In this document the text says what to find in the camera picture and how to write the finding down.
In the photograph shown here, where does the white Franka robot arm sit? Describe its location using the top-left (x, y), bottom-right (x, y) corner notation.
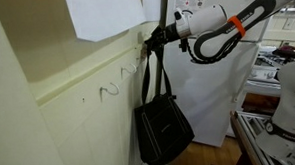
top-left (146, 0), bottom-right (295, 165)

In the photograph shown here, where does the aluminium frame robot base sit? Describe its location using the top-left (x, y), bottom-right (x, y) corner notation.
top-left (230, 111), bottom-right (281, 165)

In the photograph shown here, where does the white refrigerator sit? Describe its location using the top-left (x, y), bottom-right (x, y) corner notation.
top-left (164, 0), bottom-right (266, 147)

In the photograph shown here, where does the white paper sheet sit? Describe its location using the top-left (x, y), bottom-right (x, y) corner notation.
top-left (66, 0), bottom-right (161, 42)

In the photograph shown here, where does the black tote bag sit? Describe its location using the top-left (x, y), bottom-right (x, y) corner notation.
top-left (135, 51), bottom-right (194, 165)

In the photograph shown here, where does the white wall hook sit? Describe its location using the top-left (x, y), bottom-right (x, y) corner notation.
top-left (100, 82), bottom-right (120, 100)
top-left (121, 63), bottom-right (137, 80)

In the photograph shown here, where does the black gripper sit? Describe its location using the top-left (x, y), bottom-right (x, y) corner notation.
top-left (145, 23), bottom-right (180, 50)

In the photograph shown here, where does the white stove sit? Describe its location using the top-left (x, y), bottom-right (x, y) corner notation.
top-left (244, 45), bottom-right (295, 97)

